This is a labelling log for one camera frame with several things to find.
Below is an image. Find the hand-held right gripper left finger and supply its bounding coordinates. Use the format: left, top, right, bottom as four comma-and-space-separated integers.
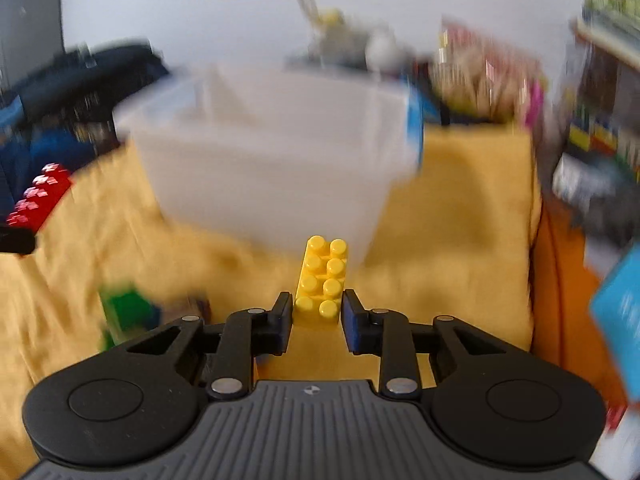
125, 291, 295, 402

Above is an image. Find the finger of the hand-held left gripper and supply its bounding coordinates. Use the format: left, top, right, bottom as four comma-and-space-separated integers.
0, 227, 37, 257

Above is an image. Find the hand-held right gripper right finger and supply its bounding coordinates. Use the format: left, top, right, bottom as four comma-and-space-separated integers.
341, 289, 506, 401

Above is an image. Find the red building block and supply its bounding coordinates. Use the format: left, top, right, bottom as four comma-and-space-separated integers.
6, 162, 73, 233

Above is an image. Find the yellow building block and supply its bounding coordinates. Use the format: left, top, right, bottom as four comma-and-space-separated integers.
294, 235, 349, 321

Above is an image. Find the green building block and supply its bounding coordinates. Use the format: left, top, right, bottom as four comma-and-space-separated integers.
99, 285, 163, 351

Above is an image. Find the white translucent plastic bin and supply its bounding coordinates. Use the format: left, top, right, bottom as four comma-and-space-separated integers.
114, 62, 426, 267

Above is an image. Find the yellow blanket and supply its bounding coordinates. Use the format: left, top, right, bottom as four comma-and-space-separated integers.
0, 125, 543, 480

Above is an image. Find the dark blue fabric bag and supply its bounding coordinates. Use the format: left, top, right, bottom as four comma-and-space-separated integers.
0, 40, 173, 221

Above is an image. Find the orange box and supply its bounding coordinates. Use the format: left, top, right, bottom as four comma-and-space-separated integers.
532, 200, 631, 406

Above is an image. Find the grey cabinet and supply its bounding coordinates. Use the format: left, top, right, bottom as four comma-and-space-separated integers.
0, 0, 63, 91

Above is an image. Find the light blue card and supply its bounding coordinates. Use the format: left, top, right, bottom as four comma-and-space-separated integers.
590, 247, 640, 406

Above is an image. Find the white ball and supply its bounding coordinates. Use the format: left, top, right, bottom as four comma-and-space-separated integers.
365, 30, 402, 68

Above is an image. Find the printed snack bag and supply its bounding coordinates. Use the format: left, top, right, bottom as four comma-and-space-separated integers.
435, 20, 546, 123

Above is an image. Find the plush toy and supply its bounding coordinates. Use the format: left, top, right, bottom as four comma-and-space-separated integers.
285, 0, 401, 71

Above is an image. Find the clear plastic box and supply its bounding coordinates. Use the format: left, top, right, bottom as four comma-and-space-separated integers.
555, 45, 640, 176

